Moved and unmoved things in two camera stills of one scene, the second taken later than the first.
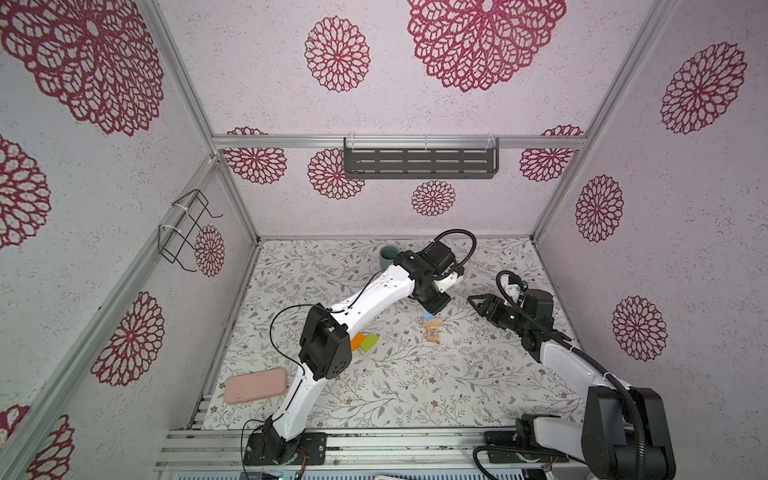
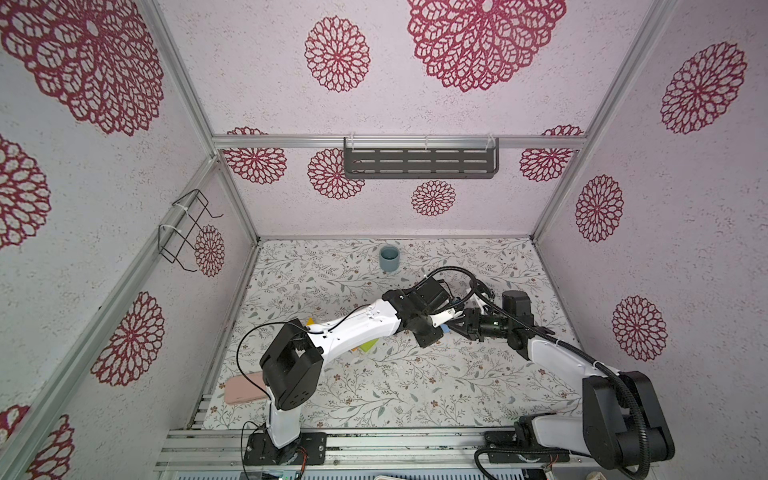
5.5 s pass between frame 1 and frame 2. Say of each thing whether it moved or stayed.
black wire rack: stayed
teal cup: stayed
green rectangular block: stayed
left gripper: moved
